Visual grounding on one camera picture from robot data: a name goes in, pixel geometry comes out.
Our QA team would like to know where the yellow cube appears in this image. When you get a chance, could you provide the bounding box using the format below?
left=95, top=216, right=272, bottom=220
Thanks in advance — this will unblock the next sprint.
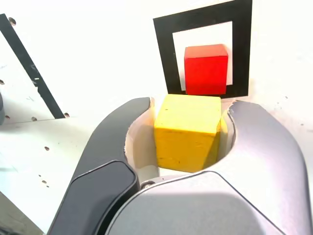
left=154, top=94, right=222, bottom=173

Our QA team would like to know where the red cube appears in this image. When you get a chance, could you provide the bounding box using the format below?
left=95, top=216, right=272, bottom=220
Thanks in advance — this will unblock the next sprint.
left=184, top=44, right=229, bottom=95

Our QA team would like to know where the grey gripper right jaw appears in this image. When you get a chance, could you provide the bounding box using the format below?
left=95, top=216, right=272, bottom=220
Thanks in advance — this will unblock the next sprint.
left=105, top=100, right=308, bottom=235

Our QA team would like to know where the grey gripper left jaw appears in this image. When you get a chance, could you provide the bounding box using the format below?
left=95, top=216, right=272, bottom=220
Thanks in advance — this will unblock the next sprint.
left=47, top=97, right=161, bottom=235

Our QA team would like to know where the black tape square outline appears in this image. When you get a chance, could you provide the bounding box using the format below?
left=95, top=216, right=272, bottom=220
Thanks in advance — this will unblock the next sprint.
left=153, top=0, right=253, bottom=99

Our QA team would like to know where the black tape strip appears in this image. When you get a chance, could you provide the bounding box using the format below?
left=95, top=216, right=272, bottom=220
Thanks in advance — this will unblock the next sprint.
left=0, top=13, right=67, bottom=119

